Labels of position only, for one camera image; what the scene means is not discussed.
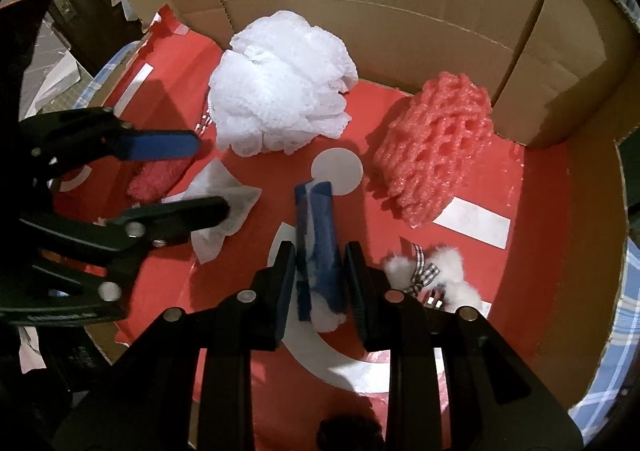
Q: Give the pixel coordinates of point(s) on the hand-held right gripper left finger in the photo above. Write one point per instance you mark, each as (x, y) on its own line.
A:
(286, 286)

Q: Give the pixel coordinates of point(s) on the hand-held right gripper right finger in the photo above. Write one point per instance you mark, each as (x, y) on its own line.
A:
(354, 286)

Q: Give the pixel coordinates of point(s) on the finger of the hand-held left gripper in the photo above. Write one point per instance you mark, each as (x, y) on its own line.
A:
(160, 145)
(200, 213)

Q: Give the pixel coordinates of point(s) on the white tissue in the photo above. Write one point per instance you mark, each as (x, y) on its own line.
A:
(220, 193)

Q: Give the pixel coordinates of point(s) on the red fuzzy cloth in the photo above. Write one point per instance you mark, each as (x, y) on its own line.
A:
(155, 178)

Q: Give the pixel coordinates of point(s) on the white fluffy checkered bow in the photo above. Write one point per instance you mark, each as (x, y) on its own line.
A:
(450, 271)

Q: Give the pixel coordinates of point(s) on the white mesh bath pouf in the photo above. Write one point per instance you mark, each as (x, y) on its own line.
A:
(280, 86)

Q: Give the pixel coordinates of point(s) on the black fluffy item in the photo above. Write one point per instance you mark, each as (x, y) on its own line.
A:
(350, 433)

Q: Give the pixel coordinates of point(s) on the red foam net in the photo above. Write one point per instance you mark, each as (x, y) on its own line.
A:
(435, 146)

